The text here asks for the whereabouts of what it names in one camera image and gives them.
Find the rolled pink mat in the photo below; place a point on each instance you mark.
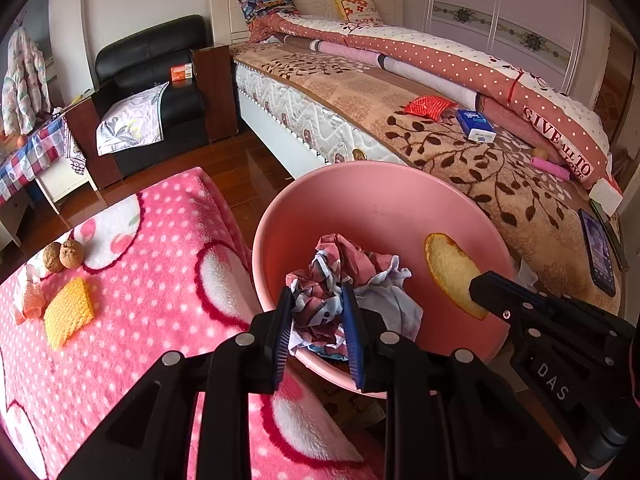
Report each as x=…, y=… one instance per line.
x=350, y=52

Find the tall wooden side cabinet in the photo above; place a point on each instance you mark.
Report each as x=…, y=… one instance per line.
x=217, y=95

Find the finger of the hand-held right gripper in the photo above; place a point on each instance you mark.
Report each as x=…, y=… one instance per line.
x=500, y=297

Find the yellow floral pillow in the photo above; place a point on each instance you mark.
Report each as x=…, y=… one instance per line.
x=357, y=10

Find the yellow bread piece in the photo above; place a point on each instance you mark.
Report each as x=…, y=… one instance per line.
x=450, y=265

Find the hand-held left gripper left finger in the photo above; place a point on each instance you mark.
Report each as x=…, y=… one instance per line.
x=282, y=340

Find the white floral cloth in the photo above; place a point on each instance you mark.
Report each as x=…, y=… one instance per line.
x=130, y=120

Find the red polka dot quilt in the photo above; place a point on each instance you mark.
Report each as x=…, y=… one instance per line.
x=450, y=55

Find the low wooden side cabinet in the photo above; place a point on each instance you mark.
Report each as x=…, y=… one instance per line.
x=90, y=145

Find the orange box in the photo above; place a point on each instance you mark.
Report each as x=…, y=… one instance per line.
x=181, y=72

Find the walnut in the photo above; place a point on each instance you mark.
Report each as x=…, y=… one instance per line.
x=51, y=258
x=71, y=254

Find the white wardrobe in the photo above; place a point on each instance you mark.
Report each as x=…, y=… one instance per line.
x=500, y=10

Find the black leather armchair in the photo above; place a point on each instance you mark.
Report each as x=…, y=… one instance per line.
x=145, y=55

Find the black smartphone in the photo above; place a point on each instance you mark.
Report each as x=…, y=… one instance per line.
x=597, y=250

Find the white bed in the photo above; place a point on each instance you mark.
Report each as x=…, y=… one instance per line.
x=280, y=105

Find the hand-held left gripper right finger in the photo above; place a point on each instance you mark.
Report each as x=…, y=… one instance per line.
x=352, y=340

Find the orange fruit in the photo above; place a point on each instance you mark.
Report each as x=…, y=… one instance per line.
x=21, y=141

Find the white desk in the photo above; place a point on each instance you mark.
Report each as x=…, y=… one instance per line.
x=60, y=185

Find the pink plastic basin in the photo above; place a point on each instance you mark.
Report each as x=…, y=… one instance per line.
x=375, y=200

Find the pink polka dot blanket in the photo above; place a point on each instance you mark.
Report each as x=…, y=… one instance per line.
x=150, y=285

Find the yellow waffle sponge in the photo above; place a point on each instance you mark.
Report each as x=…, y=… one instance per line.
x=67, y=312

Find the printed paper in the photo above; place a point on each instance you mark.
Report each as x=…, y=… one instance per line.
x=320, y=285

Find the colourful pillow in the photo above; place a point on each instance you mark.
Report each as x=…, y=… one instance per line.
x=265, y=7

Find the pink roll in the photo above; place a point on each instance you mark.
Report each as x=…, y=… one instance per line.
x=550, y=167

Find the blue tissue pack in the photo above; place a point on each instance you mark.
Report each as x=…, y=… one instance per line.
x=475, y=124

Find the purple patterned cloth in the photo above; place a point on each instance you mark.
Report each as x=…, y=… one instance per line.
x=76, y=155

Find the white box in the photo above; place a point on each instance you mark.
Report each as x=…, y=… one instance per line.
x=606, y=197

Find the red packet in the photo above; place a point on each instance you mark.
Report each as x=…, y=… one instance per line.
x=430, y=107

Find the hanging patterned jacket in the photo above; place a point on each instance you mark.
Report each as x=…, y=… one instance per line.
x=22, y=85

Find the brown leaf print blanket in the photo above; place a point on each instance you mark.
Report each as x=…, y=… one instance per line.
x=350, y=95

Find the orange white plastic wrapper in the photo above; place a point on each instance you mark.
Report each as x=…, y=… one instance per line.
x=29, y=297

